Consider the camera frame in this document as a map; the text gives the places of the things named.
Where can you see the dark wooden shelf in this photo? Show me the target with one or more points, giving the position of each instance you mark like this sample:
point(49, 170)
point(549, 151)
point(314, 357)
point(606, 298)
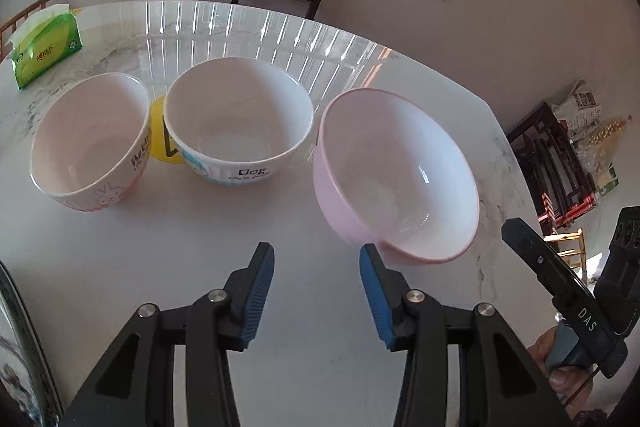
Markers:
point(550, 167)

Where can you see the yellow round warning sticker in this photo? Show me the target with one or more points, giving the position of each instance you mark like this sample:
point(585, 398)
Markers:
point(159, 132)

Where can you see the large pink bowl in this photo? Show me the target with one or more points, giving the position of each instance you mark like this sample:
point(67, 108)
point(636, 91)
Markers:
point(400, 187)

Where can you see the printed paper bag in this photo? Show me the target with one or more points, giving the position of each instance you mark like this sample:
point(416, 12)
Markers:
point(577, 109)

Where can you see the large blue patterned plate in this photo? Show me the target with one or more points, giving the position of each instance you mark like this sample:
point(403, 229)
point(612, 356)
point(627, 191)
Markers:
point(27, 357)

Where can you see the white cartoon dog bowl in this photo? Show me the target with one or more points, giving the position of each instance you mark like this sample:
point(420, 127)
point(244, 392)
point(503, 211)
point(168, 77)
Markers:
point(235, 117)

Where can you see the person's right hand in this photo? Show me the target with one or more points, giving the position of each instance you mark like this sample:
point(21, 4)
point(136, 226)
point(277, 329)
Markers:
point(565, 382)

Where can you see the small light wooden stool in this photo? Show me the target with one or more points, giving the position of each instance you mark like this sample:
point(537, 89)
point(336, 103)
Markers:
point(567, 247)

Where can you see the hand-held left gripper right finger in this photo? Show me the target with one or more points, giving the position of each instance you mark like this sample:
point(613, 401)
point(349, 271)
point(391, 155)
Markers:
point(376, 302)

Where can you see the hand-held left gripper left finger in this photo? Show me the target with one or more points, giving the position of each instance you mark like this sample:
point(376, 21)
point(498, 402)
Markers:
point(257, 297)

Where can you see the green tissue pack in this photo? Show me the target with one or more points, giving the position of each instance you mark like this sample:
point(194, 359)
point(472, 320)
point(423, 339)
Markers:
point(45, 52)

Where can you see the golden packaged item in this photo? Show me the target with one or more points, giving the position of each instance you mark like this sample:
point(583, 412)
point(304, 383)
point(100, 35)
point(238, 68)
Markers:
point(605, 147)

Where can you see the pink ribbed rabbit bowl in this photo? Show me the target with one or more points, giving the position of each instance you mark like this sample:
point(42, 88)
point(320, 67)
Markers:
point(85, 142)

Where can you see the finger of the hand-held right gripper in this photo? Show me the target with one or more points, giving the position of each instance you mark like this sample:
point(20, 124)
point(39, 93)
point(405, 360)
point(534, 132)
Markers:
point(542, 262)

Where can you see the light wooden chair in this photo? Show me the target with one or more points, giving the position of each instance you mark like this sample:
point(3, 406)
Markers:
point(25, 14)

